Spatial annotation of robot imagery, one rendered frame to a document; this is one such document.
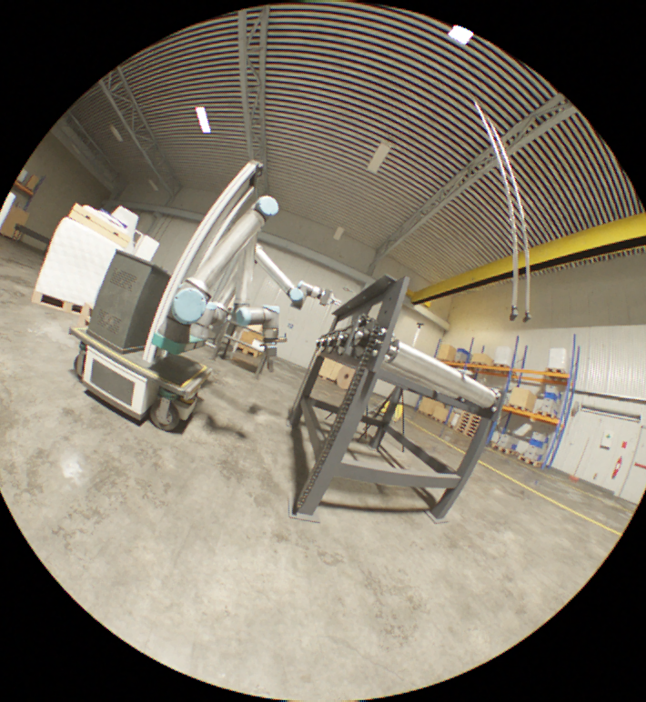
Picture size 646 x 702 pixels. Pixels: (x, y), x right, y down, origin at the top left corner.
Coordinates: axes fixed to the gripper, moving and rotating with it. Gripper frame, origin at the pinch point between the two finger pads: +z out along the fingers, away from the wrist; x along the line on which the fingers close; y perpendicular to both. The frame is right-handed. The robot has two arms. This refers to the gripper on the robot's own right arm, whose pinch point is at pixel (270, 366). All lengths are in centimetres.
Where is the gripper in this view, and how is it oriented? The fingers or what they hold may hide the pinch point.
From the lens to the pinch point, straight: 118.8
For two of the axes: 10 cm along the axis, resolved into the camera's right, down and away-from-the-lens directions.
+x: 4.2, 2.5, -8.7
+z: -0.6, 9.7, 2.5
